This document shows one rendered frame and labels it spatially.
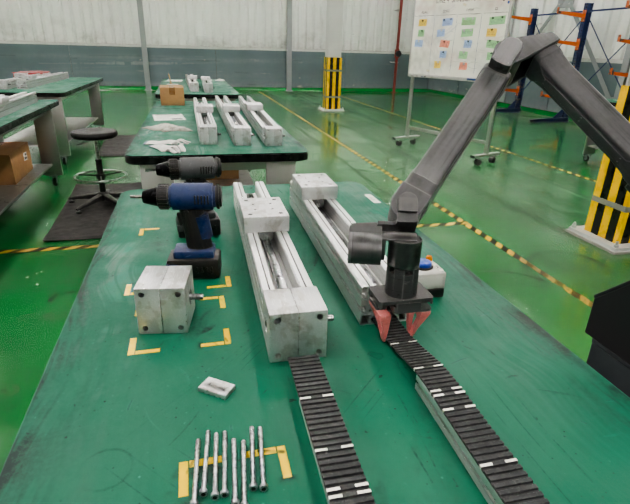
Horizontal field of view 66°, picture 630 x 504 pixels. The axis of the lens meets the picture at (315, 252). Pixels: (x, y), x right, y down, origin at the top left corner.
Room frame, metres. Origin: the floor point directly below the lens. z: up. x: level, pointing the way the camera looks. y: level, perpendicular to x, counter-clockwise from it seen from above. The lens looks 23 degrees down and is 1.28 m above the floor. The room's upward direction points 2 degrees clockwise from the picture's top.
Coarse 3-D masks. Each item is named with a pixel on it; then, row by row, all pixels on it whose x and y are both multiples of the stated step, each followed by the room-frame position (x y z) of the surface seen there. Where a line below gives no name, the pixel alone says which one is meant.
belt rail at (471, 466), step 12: (420, 384) 0.62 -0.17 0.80; (420, 396) 0.61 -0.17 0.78; (432, 408) 0.57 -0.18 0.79; (444, 420) 0.54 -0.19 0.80; (444, 432) 0.53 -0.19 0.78; (456, 444) 0.50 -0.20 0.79; (468, 456) 0.47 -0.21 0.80; (468, 468) 0.47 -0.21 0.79; (480, 480) 0.44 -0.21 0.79; (492, 492) 0.42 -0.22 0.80
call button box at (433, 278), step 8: (432, 264) 0.99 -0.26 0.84; (424, 272) 0.95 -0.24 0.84; (432, 272) 0.95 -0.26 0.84; (440, 272) 0.95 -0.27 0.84; (424, 280) 0.94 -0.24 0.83; (432, 280) 0.94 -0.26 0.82; (440, 280) 0.95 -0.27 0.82; (432, 288) 0.94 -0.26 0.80; (440, 288) 0.95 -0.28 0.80; (440, 296) 0.95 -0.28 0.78
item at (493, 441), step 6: (474, 438) 0.49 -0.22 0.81; (480, 438) 0.49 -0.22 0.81; (486, 438) 0.49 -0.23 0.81; (492, 438) 0.49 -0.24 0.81; (498, 438) 0.49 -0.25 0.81; (468, 444) 0.48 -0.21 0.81; (474, 444) 0.48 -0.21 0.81; (480, 444) 0.48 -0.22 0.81; (486, 444) 0.48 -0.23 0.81; (492, 444) 0.48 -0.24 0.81; (498, 444) 0.48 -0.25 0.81; (468, 450) 0.47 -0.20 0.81; (474, 450) 0.47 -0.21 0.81
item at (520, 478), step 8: (512, 472) 0.44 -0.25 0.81; (520, 472) 0.44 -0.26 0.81; (488, 480) 0.43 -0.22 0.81; (496, 480) 0.43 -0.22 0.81; (504, 480) 0.43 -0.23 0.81; (512, 480) 0.43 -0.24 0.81; (520, 480) 0.43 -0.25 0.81; (528, 480) 0.43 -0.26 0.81; (496, 488) 0.41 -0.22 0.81; (504, 488) 0.42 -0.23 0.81
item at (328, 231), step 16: (304, 208) 1.37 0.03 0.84; (320, 208) 1.39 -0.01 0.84; (336, 208) 1.30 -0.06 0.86; (304, 224) 1.35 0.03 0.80; (320, 224) 1.17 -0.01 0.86; (336, 224) 1.28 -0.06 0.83; (320, 240) 1.15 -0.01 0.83; (336, 240) 1.06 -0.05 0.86; (320, 256) 1.15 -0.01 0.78; (336, 256) 1.02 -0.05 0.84; (336, 272) 1.00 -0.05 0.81; (352, 272) 0.89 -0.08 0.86; (368, 272) 0.95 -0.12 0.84; (384, 272) 0.91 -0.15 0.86; (352, 288) 0.88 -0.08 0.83; (368, 288) 0.82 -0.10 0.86; (352, 304) 0.87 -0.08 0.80; (368, 304) 0.82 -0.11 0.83; (368, 320) 0.83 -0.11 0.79; (400, 320) 0.84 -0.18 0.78
